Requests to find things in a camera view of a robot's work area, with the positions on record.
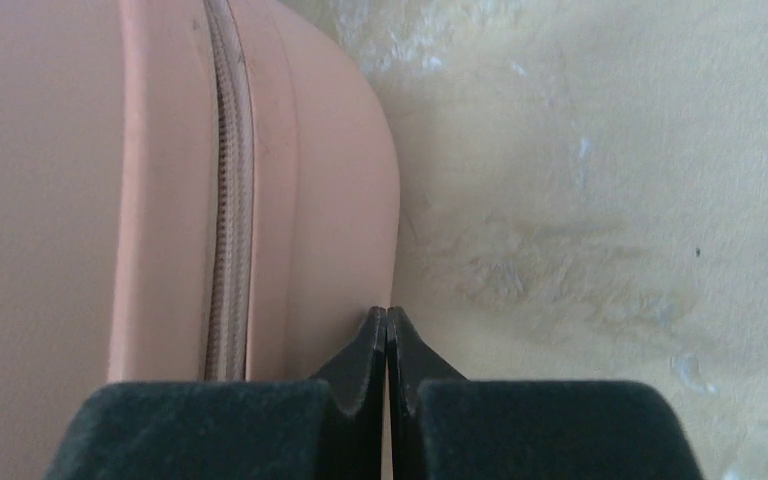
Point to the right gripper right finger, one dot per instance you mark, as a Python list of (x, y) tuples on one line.
[(445, 426)]

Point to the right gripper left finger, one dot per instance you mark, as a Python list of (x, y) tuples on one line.
[(327, 426)]

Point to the pink suitcase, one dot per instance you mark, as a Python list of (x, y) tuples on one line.
[(189, 191)]

